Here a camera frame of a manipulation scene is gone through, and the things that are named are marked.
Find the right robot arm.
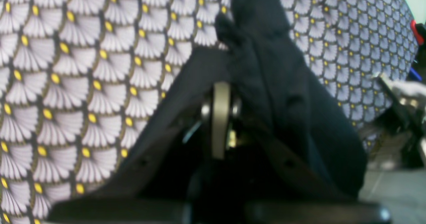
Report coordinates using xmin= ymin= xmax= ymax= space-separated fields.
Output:
xmin=371 ymin=73 xmax=425 ymax=171

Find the dark grey T-shirt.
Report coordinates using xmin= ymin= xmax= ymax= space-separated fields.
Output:
xmin=163 ymin=0 xmax=368 ymax=198

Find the red table clamp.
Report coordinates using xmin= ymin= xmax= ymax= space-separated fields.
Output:
xmin=410 ymin=20 xmax=426 ymax=46

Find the fan-patterned tablecloth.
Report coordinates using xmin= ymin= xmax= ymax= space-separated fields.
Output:
xmin=0 ymin=0 xmax=417 ymax=224

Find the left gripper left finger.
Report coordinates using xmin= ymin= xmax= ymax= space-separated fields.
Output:
xmin=47 ymin=82 xmax=232 ymax=224

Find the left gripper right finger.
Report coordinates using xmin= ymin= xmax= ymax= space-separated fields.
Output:
xmin=230 ymin=98 xmax=391 ymax=224

